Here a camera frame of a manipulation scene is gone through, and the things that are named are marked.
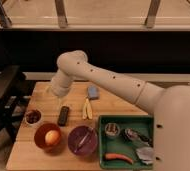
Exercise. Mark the black remote control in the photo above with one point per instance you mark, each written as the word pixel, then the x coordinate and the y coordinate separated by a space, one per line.
pixel 63 115

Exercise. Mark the small white bowl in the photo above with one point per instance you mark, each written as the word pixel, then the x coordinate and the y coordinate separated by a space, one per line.
pixel 27 113

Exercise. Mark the green plastic tray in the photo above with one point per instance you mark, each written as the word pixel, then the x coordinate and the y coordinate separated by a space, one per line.
pixel 121 144

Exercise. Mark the yellow apple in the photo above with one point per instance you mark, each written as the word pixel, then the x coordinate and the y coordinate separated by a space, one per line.
pixel 52 137

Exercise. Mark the small metal cup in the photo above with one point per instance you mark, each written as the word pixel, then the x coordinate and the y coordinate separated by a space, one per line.
pixel 112 130

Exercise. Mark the red bowl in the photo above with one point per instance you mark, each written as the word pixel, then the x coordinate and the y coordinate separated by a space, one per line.
pixel 39 137

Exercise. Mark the yellow tongs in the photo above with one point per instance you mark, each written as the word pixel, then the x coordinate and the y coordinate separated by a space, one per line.
pixel 87 112

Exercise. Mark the black handled ladle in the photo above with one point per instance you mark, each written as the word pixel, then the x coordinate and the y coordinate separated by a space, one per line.
pixel 134 135

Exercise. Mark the dark red grapes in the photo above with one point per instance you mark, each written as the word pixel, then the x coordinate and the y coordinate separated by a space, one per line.
pixel 33 117

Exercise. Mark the orange carrot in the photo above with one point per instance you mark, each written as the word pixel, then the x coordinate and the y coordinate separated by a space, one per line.
pixel 113 156

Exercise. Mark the purple bowl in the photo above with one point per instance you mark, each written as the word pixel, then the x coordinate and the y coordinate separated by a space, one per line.
pixel 83 140

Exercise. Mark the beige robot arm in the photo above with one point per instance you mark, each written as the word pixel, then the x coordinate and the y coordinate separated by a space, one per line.
pixel 170 107

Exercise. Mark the black chair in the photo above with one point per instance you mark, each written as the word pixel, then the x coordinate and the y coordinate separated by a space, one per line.
pixel 11 93

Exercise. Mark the blue sponge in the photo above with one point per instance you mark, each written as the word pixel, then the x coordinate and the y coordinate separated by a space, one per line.
pixel 93 93

